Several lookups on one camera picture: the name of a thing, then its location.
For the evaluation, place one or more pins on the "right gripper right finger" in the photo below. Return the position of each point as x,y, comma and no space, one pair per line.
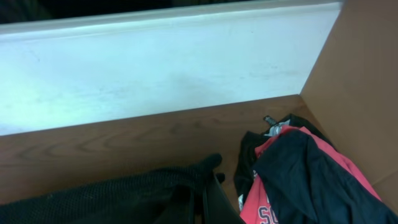
217,208

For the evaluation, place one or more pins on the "navy blue shirt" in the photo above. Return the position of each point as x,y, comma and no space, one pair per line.
305,185

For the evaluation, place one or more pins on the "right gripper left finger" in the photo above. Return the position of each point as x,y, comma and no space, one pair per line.
165,195

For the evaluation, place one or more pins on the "red printed shirt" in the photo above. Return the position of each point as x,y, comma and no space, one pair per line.
257,207

